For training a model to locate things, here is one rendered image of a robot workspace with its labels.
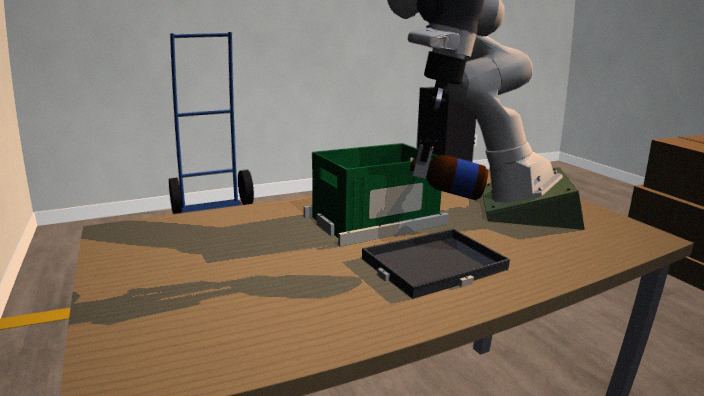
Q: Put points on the green plastic crate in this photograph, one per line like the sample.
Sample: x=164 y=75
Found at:
x=366 y=195

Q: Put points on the brown bottle with blue label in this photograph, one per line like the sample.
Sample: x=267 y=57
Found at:
x=456 y=176

